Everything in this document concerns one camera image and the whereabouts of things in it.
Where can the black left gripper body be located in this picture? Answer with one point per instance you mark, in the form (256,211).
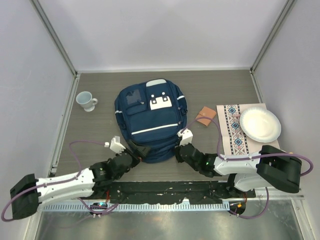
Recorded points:
(136,160)

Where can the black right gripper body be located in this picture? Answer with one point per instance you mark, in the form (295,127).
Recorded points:
(179,159)

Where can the navy blue student backpack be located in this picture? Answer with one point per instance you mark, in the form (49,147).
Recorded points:
(150,114)

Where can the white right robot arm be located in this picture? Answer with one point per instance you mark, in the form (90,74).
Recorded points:
(269,167)

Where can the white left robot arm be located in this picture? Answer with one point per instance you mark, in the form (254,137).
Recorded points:
(31,193)

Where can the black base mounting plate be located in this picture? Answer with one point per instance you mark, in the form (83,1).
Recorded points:
(170,192)

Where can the tan leather wallet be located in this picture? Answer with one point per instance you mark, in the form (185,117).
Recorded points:
(205,116)

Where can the patterned white placemat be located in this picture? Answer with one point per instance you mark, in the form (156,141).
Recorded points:
(234,140)

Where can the light blue cup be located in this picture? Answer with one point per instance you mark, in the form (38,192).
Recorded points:
(86,101)

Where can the white paper plate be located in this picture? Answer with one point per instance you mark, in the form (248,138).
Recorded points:
(260,124)

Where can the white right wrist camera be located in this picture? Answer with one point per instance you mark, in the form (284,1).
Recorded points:
(185,137)

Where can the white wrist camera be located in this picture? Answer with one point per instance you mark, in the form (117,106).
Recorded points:
(185,137)
(115,145)

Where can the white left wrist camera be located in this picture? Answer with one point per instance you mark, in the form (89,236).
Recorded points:
(115,145)

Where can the perforated metal rail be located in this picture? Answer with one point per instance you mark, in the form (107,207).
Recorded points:
(185,206)

